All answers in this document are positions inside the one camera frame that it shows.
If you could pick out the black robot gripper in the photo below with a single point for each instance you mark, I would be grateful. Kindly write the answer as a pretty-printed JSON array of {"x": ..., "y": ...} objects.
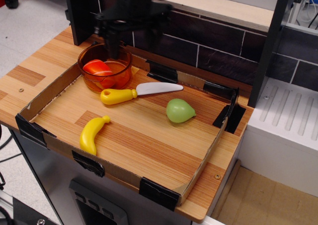
[{"x": 151, "y": 17}]

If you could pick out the orange salmon sushi toy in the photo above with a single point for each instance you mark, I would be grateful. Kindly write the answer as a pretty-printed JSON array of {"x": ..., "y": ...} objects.
[{"x": 97, "y": 67}]

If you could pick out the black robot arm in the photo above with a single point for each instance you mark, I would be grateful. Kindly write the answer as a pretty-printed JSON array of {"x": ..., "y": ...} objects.
[{"x": 151, "y": 43}]

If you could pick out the orange transparent plastic pot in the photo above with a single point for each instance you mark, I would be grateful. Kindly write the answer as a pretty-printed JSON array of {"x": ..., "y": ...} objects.
[{"x": 121, "y": 67}]

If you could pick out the cardboard fence with black tape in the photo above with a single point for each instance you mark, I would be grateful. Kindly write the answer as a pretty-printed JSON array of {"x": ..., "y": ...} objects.
[{"x": 183, "y": 164}]

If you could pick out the green toy pear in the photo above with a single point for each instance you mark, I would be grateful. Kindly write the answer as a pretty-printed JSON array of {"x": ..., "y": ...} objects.
[{"x": 179, "y": 111}]

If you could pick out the yellow toy banana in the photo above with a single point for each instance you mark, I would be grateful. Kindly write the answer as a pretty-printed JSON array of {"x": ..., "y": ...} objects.
[{"x": 89, "y": 132}]

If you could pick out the grey toy oven panel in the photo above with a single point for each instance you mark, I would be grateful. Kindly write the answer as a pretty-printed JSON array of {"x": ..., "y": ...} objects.
[{"x": 95, "y": 209}]

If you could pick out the white toy sink drainboard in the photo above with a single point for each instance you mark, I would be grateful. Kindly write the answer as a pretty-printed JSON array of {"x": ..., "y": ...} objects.
[{"x": 281, "y": 137}]

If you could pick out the yellow handled toy knife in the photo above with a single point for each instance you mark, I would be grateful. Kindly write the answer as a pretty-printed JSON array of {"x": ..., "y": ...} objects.
[{"x": 116, "y": 96}]

